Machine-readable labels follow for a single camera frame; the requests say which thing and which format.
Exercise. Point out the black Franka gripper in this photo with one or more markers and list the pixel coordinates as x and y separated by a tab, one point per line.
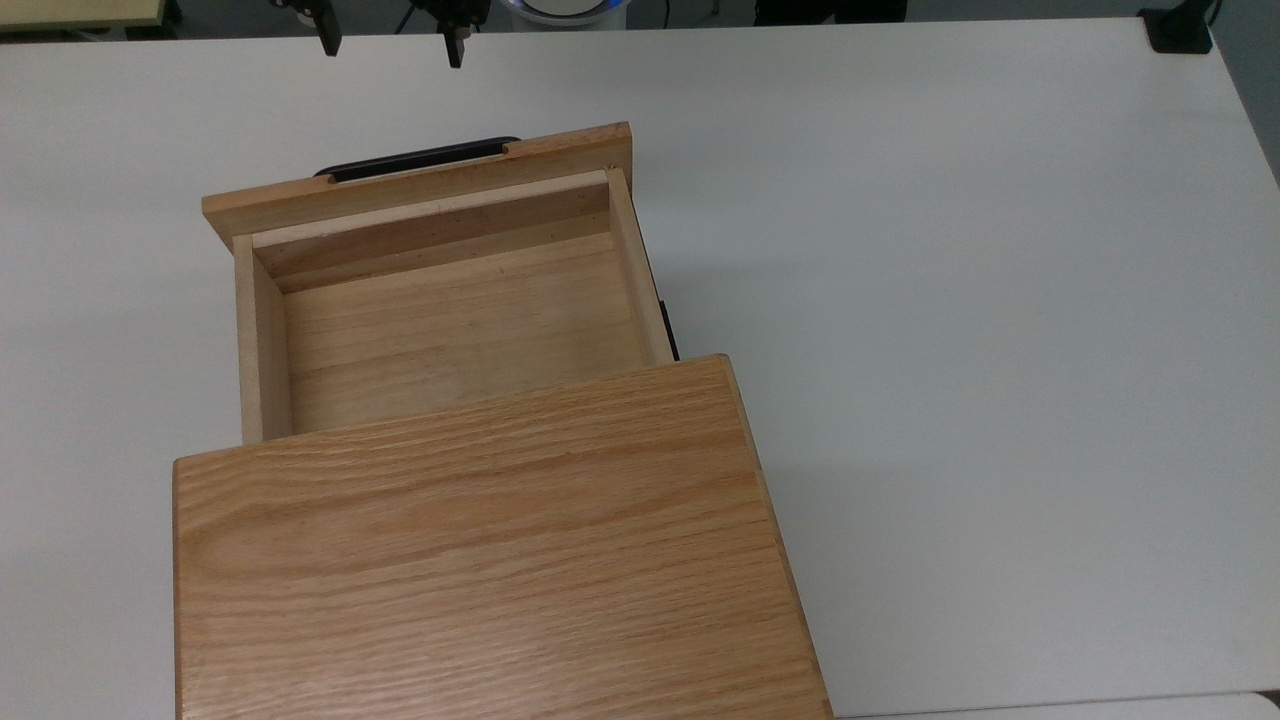
455	8

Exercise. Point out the oak wooden cabinet box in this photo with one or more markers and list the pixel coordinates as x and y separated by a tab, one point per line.
480	560

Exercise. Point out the light wooden drawer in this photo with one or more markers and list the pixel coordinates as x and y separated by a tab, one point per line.
450	320

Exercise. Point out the black drawer slide rail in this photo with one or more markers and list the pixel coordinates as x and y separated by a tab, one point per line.
668	330

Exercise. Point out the yellow wooden desk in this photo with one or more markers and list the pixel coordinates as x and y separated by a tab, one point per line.
70	10

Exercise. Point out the black camera stand with clamp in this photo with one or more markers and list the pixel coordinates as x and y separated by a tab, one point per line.
1180	30

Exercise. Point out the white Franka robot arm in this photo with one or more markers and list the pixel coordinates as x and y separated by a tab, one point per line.
565	8

